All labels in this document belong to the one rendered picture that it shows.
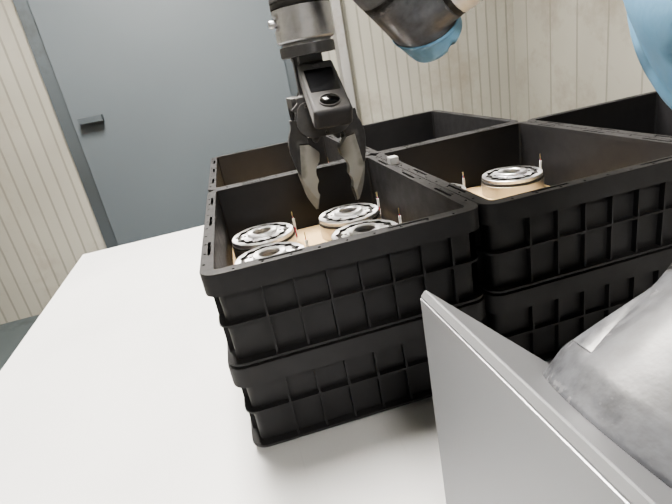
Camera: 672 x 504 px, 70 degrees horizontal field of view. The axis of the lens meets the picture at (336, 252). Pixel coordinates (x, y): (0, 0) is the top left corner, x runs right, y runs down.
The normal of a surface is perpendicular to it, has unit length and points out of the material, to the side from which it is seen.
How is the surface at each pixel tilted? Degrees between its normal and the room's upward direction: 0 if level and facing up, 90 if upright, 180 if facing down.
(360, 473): 0
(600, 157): 90
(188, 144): 90
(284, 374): 90
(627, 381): 28
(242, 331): 90
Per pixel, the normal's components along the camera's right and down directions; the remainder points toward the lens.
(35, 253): 0.25, 0.32
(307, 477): -0.18, -0.91
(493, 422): -0.95, 0.25
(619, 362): -0.62, -0.72
